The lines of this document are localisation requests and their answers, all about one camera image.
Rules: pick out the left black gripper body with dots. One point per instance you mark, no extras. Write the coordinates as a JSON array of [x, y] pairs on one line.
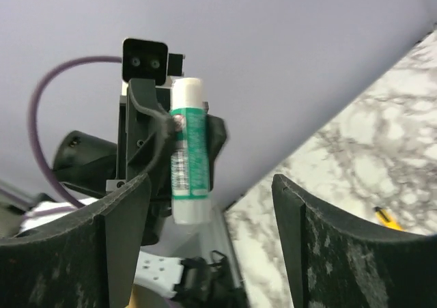
[[119, 179]]

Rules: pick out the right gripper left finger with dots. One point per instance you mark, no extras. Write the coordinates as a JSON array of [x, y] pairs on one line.
[[86, 258]]

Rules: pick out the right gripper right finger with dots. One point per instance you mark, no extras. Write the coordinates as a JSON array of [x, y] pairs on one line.
[[336, 259]]

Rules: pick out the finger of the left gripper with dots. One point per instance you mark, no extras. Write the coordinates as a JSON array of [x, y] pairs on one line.
[[150, 132], [216, 138]]

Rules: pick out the green glue stick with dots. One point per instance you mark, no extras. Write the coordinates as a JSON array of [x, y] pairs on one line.
[[190, 178]]

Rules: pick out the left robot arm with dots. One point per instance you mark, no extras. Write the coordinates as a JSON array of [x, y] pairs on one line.
[[112, 175]]

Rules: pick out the yellow utility knife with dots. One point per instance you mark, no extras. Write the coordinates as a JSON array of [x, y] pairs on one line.
[[385, 219]]

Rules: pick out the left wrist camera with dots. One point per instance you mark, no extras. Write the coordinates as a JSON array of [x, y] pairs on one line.
[[145, 59]]

